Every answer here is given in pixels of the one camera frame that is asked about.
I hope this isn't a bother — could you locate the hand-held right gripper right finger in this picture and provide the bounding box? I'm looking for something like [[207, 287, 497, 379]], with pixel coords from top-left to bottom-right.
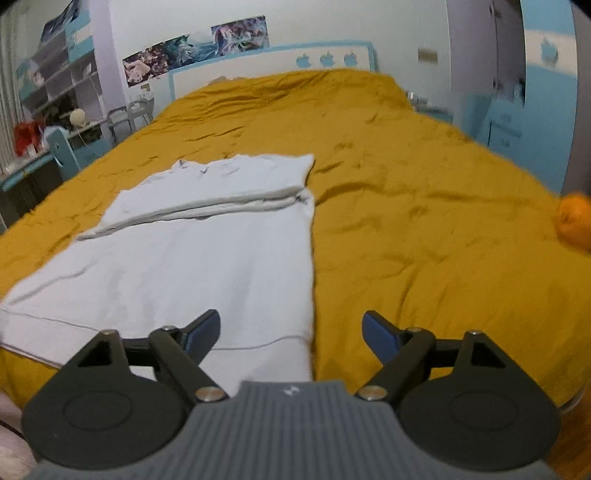
[[355, 310, 513, 401]]

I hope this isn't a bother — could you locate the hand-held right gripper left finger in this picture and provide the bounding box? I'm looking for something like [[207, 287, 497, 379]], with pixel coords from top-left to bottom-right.
[[62, 309, 230, 404]]

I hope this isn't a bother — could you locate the white printed t-shirt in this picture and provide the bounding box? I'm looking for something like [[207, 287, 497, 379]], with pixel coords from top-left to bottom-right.
[[0, 154, 317, 384]]

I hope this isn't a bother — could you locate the yellow bed blanket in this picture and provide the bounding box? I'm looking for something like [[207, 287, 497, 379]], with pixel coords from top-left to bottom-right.
[[0, 69, 585, 409]]

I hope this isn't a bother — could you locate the orange round fruit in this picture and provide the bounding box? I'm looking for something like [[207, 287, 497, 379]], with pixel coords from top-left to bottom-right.
[[556, 193, 591, 252]]

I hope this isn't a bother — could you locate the blue chair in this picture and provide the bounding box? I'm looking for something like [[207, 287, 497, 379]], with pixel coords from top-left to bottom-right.
[[45, 127, 82, 182]]

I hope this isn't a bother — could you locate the blue desk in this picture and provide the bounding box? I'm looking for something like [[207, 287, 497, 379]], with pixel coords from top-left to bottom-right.
[[0, 117, 112, 206]]

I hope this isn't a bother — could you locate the red bag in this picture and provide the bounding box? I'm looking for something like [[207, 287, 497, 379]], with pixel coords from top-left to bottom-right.
[[13, 121, 45, 157]]

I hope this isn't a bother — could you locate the white and blue headboard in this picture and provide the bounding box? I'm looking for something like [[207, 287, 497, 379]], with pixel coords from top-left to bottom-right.
[[167, 41, 376, 101]]

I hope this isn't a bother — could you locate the white and blue shelf unit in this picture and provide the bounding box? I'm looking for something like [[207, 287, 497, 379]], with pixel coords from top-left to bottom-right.
[[16, 23, 105, 126]]

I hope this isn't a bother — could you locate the blue and white wardrobe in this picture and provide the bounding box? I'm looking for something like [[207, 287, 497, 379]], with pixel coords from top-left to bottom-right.
[[445, 0, 581, 195]]

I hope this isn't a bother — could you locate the striped curtain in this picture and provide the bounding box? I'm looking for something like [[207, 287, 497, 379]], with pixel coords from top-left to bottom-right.
[[0, 18, 24, 174]]

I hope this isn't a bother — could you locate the wide wall poster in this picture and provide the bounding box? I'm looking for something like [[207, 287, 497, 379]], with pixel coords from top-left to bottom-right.
[[122, 33, 218, 86]]

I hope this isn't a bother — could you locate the small wall poster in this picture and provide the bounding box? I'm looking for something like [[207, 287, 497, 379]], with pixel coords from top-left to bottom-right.
[[211, 15, 270, 57]]

